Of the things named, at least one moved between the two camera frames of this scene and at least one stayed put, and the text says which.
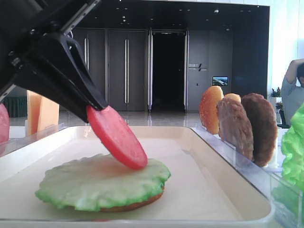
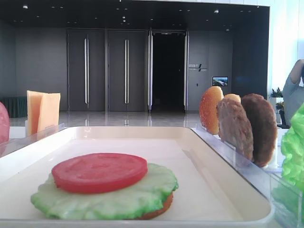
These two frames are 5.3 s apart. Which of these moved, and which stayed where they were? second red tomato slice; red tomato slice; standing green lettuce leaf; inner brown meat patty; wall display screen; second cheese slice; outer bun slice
Moved: red tomato slice
Stayed: outer bun slice; standing green lettuce leaf; inner brown meat patty; wall display screen; second cheese slice; second red tomato slice
